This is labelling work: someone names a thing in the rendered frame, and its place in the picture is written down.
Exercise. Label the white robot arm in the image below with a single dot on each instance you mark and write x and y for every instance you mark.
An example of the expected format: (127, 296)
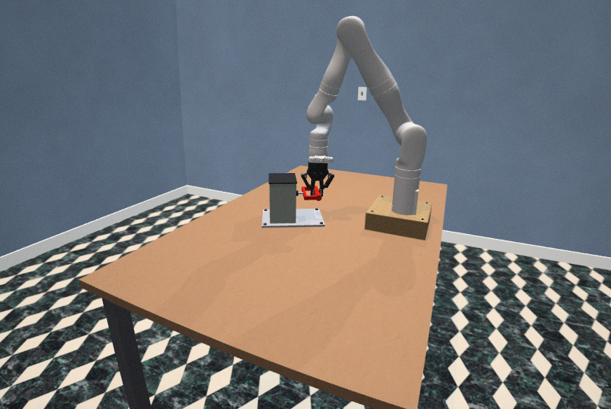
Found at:
(353, 42)

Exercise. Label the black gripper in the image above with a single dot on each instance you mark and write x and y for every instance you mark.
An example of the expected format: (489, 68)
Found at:
(317, 172)

